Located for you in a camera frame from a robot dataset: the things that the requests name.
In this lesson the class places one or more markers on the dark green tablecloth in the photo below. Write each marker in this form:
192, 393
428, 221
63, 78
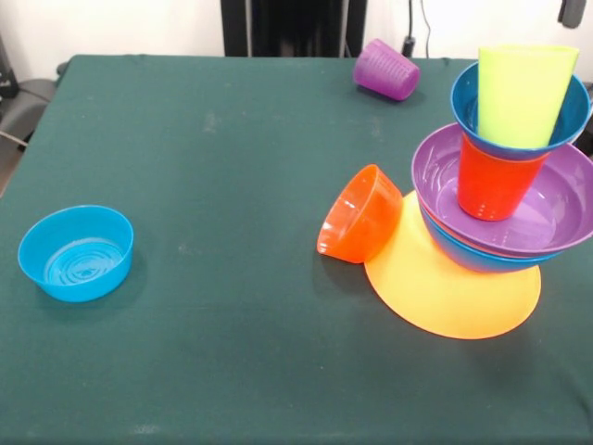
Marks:
185, 408

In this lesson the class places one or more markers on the small orange bowl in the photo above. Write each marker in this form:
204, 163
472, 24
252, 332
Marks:
366, 218

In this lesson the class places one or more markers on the large light blue bowl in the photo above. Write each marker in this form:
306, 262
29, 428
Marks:
463, 257

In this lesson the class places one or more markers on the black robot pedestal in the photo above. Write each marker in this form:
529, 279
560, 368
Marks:
287, 23

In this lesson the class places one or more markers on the green cup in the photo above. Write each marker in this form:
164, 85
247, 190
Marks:
523, 92

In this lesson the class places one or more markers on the flat-bottomed light blue bowl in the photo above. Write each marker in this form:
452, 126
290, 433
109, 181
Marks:
32, 259

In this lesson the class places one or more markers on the purple bowl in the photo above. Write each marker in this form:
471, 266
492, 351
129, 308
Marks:
565, 194

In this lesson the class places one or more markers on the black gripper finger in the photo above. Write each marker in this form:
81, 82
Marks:
572, 11

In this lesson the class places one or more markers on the large yellow-orange bowl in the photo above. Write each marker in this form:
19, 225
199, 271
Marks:
440, 306

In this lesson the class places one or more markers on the purple cup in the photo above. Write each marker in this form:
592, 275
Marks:
384, 72

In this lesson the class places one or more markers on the dark blue bowl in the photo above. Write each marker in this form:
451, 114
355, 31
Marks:
465, 102

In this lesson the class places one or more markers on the orange cup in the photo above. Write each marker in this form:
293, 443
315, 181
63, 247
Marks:
491, 185

